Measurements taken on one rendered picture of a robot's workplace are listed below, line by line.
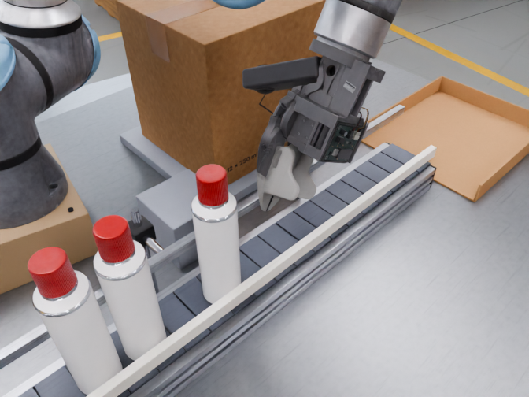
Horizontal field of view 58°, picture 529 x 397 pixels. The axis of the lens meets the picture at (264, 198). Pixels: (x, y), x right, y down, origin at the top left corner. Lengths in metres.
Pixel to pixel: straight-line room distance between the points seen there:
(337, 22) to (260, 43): 0.26
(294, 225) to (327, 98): 0.26
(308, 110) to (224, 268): 0.21
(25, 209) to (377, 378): 0.53
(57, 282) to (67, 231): 0.31
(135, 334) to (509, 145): 0.82
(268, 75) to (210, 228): 0.20
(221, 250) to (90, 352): 0.17
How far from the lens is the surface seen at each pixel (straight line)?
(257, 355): 0.66
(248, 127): 0.82
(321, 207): 0.77
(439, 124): 1.10
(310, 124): 0.54
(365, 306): 0.72
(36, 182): 0.75
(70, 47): 0.77
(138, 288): 0.51
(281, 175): 0.57
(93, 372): 0.56
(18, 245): 0.75
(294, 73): 0.57
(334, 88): 0.55
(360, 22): 0.53
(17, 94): 0.71
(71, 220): 0.75
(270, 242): 0.71
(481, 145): 1.07
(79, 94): 1.23
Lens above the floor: 1.40
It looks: 42 degrees down
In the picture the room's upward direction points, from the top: straight up
